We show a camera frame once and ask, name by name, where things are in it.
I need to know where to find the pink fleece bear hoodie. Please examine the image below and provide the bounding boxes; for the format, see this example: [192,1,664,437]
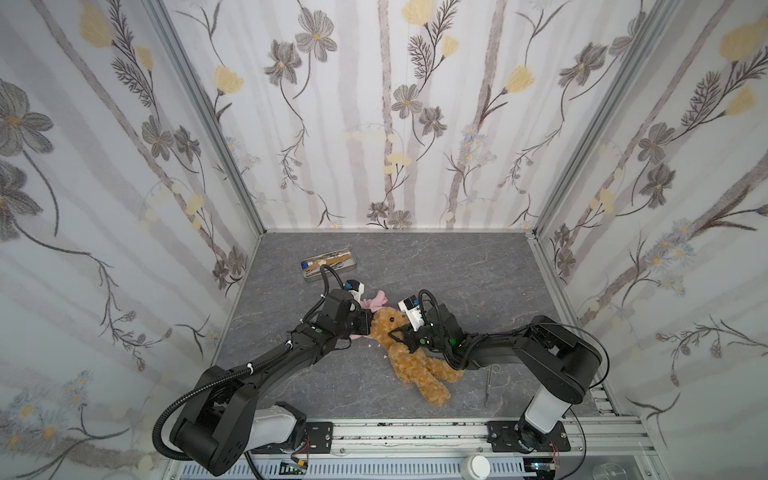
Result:
[350,290,388,339]

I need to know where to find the brown teddy bear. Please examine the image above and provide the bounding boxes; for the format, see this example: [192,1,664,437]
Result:
[369,307,463,407]

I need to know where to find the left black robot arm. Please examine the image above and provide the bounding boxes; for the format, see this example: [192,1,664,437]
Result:
[152,289,374,476]

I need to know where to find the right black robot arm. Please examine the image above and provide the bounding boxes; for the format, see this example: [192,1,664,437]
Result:
[371,297,608,453]

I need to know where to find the clear plastic tool box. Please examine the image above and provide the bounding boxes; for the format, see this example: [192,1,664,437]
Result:
[300,248,357,282]

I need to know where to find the small black scissors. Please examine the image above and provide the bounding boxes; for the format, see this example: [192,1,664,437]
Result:
[483,364,500,407]

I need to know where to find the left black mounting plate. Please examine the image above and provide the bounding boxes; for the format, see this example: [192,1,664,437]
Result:
[287,422,334,455]

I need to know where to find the black mounting plate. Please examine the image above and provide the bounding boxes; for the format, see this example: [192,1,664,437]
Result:
[486,421,571,454]
[287,422,334,455]

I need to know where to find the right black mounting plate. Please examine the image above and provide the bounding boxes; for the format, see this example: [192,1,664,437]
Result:
[486,421,571,454]

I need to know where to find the white round cap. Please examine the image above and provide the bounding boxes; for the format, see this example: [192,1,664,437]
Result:
[459,454,491,480]

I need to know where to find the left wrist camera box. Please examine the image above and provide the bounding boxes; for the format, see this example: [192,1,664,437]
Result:
[344,279,365,302]

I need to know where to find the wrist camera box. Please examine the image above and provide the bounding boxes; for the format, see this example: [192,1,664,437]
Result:
[344,279,365,302]
[398,295,425,331]

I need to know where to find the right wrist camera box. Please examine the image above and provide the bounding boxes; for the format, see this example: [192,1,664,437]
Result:
[398,295,425,331]

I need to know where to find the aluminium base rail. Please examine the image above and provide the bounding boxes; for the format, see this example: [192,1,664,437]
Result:
[223,417,669,479]

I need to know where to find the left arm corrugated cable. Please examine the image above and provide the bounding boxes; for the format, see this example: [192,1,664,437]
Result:
[151,359,271,463]

